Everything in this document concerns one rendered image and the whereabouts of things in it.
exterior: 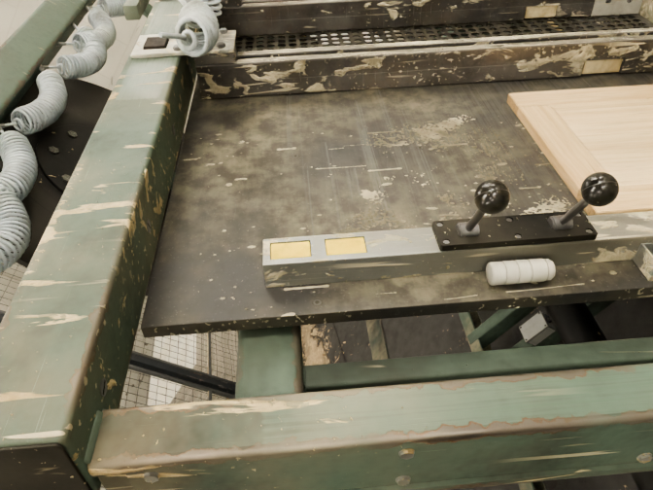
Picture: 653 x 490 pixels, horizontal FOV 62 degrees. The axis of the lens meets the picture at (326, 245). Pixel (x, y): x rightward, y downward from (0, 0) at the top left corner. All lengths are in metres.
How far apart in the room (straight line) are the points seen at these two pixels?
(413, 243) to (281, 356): 0.22
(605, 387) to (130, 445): 0.44
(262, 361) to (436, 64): 0.72
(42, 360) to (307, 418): 0.25
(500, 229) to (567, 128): 0.36
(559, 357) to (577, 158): 0.36
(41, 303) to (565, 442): 0.53
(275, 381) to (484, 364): 0.25
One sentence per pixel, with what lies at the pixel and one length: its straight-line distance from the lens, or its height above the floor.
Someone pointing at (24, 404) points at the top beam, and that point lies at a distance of 0.54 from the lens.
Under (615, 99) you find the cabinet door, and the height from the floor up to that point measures 1.14.
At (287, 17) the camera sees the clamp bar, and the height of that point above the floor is 1.63.
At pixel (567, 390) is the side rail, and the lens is 0.58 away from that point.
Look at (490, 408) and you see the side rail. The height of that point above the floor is 1.51.
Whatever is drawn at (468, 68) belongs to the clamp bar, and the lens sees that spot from 1.19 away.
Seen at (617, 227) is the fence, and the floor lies 1.30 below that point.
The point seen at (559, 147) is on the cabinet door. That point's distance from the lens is 0.98.
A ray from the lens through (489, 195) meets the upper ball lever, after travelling 0.60.
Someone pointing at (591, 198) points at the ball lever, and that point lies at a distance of 0.66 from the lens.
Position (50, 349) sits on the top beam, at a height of 1.86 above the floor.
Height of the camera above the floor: 1.90
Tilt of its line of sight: 25 degrees down
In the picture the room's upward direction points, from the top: 65 degrees counter-clockwise
